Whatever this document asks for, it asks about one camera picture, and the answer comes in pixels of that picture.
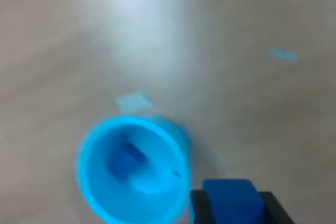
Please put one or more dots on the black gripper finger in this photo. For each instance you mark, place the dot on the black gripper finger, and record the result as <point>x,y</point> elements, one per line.
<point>277,212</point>
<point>202,208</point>

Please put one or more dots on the blue cube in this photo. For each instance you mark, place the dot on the blue cube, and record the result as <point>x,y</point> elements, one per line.
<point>123,166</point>
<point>231,200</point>

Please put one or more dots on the blue plastic cup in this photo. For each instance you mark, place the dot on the blue plastic cup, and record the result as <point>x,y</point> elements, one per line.
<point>157,184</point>

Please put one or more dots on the small light blue tape mark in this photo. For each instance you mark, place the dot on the small light blue tape mark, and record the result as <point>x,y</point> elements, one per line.
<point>134,102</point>
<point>283,54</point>

